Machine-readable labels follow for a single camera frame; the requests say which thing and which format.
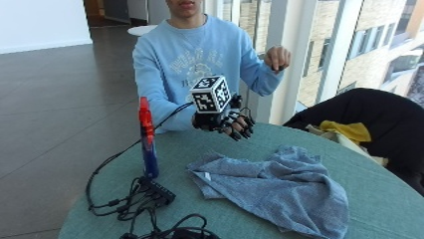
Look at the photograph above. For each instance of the beige bag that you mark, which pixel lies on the beige bag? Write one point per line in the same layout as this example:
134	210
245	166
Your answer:
348	142

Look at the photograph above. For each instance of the white round table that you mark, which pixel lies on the white round table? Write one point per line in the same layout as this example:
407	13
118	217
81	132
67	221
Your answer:
141	30

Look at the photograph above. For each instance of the blue spray bottle red trigger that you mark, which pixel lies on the blue spray bottle red trigger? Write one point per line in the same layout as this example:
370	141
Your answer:
148	139

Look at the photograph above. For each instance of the white marker cube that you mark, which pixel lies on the white marker cube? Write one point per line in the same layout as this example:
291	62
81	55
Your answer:
212	94

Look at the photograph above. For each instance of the blue-grey cloth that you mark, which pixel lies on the blue-grey cloth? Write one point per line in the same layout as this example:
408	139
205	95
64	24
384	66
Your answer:
274	186

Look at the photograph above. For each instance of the yellow cloth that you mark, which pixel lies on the yellow cloth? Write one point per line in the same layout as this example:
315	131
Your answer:
346	130

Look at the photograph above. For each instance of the the person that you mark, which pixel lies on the the person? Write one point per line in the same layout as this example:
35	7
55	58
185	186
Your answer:
194	59

